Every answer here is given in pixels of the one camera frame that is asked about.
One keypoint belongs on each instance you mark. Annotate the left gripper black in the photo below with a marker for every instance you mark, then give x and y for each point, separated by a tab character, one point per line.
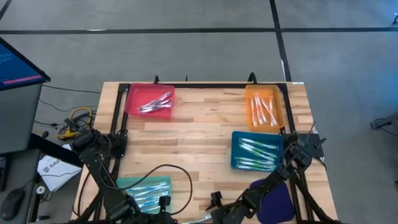
149	217

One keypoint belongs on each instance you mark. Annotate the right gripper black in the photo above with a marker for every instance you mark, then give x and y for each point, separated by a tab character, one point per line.
230	216

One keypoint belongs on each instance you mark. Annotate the blue white toothbrush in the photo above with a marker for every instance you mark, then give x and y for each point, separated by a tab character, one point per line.
149	203
154	191
154	197
149	209
149	187

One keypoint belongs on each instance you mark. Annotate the mint green plastic bin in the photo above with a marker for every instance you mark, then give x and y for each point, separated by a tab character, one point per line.
124	182

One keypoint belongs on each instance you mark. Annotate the purple white toothbrush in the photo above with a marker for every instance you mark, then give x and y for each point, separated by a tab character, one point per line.
155	109

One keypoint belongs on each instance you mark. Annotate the pink white toothbrush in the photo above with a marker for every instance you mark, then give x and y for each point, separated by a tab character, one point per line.
157	104

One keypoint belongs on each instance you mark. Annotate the clear toothbrush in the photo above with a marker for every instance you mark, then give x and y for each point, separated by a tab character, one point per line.
161	97

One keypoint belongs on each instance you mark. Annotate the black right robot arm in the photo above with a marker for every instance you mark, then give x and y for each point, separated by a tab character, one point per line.
270	183

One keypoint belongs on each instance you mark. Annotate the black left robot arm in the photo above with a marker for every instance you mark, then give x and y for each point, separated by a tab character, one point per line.
93	161

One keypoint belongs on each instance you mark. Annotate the navy blue plastic bin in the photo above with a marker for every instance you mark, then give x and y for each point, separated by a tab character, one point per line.
280	205

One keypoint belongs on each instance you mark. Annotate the white paper sheet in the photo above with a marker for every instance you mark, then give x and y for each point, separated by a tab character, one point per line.
57	171

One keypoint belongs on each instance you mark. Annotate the white tape roll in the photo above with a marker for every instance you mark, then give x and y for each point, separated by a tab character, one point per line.
41	189

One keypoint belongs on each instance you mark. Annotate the black support beam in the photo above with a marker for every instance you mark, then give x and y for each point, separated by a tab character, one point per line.
56	149

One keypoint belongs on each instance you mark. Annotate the pink plastic bin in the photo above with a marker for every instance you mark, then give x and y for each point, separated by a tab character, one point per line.
136	93

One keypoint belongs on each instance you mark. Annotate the orange plastic bin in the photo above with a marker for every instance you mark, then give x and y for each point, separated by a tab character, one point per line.
258	88

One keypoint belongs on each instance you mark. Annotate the black computer mouse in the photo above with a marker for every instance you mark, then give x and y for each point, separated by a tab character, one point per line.
12	203

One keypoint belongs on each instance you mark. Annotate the blue screen monitor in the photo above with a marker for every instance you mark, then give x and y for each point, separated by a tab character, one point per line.
18	68

